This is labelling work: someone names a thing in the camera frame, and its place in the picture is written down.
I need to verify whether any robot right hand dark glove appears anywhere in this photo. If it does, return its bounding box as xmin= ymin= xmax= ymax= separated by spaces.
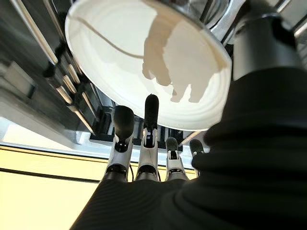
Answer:
xmin=71 ymin=0 xmax=307 ymax=230

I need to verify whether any cream round plate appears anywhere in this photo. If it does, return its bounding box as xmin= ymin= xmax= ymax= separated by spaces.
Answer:
xmin=64 ymin=0 xmax=233 ymax=132

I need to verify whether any small black sink dish rack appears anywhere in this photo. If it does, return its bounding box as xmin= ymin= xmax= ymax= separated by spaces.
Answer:
xmin=0 ymin=0 xmax=209 ymax=149

